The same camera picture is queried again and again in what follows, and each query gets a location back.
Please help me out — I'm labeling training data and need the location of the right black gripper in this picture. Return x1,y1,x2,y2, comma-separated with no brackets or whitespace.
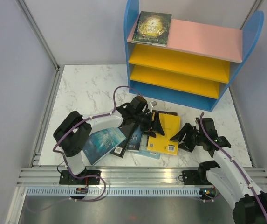
169,122,205,153

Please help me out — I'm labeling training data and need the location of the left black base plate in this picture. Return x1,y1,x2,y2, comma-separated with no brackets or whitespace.
59,170,101,185

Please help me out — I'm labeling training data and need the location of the light blue thin book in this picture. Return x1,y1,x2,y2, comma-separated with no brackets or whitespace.
135,150,160,160

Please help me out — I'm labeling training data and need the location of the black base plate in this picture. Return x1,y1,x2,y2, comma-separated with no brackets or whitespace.
59,170,101,185
182,170,210,186

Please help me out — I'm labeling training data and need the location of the purple Robinson Crusoe book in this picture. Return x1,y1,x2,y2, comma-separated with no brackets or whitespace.
152,110,178,116

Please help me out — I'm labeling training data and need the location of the aluminium frame post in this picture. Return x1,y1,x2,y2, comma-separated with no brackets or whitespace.
16,0,60,71
240,0,264,30

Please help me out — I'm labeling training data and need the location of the green gold fantasy book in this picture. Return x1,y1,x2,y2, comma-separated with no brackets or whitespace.
131,11,172,47

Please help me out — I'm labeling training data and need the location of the teal blue book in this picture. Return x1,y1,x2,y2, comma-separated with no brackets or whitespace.
83,127,125,165

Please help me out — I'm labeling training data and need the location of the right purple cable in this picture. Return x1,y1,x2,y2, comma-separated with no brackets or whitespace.
199,112,267,224

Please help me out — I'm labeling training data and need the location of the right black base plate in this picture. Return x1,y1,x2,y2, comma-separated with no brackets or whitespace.
182,170,210,186

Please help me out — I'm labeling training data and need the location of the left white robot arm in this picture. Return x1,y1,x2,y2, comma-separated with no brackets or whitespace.
53,96,165,184

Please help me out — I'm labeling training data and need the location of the light blue slotted cable duct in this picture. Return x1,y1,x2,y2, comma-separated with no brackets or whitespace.
26,186,218,197

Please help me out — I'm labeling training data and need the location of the dark Wuthering Heights book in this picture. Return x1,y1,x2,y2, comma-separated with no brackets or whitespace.
126,126,143,152

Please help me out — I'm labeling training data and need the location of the left aluminium frame post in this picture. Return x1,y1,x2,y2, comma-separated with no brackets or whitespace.
16,0,60,71

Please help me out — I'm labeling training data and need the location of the grey book with G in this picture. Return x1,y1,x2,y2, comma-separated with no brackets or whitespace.
139,135,148,151

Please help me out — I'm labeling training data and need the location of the yellow paperback book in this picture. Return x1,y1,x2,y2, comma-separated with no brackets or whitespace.
147,112,181,155

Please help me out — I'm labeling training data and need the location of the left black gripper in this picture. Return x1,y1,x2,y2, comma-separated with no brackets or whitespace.
133,111,164,138

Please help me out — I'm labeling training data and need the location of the blue shelf with coloured boards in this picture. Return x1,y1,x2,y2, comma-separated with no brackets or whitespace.
123,0,264,111

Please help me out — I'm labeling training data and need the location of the black notebook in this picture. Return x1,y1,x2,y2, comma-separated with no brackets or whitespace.
110,123,137,158

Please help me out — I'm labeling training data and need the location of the right aluminium frame post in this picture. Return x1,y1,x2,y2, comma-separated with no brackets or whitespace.
240,0,264,30

